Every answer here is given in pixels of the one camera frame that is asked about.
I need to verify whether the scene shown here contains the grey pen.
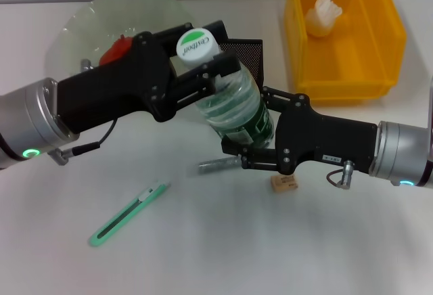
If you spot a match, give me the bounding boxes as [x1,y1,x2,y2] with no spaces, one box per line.
[198,155,243,175]

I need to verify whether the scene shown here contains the yellow plastic bin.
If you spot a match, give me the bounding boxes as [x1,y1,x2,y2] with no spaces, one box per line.
[283,0,407,106]

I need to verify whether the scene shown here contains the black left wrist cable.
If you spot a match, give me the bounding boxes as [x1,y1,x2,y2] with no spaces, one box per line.
[47,118,118,166]

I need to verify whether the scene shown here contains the green utility knife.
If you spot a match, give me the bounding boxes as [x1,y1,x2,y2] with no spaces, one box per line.
[89,179,172,248]

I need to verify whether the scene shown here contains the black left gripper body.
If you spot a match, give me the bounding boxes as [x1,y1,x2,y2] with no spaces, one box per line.
[55,30,177,134]

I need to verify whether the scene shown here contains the green glass fruit plate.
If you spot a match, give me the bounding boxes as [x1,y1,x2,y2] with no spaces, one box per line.
[45,0,197,83]

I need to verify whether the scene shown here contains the right gripper connector cable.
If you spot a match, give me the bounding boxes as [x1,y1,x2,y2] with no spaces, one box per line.
[326,159,355,190]

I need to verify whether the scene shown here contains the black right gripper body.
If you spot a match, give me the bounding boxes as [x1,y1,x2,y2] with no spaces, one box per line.
[273,93,379,175]

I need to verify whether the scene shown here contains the red apple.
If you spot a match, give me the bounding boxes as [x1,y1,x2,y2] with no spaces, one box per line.
[99,34,133,66]

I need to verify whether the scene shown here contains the white paper ball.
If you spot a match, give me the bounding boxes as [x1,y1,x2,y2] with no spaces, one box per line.
[306,0,344,38]

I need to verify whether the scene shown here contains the tan eraser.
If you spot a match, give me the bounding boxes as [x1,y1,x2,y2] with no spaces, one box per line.
[269,174,298,194]

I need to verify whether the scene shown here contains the black mesh pen holder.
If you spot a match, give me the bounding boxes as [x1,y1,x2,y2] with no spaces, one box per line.
[216,37,264,89]

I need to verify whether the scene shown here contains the clear plastic water bottle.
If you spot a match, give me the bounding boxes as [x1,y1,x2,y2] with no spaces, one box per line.
[175,27,275,145]

